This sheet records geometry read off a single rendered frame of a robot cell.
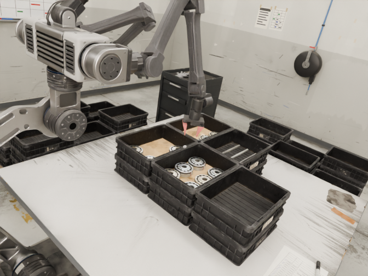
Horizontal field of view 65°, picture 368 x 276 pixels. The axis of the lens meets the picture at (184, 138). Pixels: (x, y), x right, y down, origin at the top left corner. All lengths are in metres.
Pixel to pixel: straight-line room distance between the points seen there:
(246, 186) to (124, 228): 0.68
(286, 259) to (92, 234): 0.89
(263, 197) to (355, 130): 3.18
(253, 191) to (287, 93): 3.31
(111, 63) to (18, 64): 3.35
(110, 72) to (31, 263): 1.07
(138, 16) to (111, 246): 1.07
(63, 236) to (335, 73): 3.99
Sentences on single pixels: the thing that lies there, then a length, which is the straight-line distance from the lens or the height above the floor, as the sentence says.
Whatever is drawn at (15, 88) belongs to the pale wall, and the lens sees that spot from 4.39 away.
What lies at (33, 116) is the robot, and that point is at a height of 1.16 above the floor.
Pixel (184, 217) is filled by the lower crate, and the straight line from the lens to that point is 1.45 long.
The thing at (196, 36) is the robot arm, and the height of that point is 1.54.
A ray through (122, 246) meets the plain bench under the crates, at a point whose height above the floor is 0.70.
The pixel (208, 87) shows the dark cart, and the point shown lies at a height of 0.80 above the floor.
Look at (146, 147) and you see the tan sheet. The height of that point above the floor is 0.83.
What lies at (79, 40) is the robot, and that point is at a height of 1.52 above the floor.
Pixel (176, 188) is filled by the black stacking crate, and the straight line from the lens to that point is 1.41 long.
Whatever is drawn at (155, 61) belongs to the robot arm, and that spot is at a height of 1.46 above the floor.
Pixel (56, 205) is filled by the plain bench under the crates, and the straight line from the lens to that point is 1.57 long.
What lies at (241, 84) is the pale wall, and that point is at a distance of 5.11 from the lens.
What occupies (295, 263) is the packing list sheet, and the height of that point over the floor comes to 0.70.
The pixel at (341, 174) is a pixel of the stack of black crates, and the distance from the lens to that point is 3.01.
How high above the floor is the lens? 1.71
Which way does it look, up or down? 26 degrees down
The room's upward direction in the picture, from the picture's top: 10 degrees clockwise
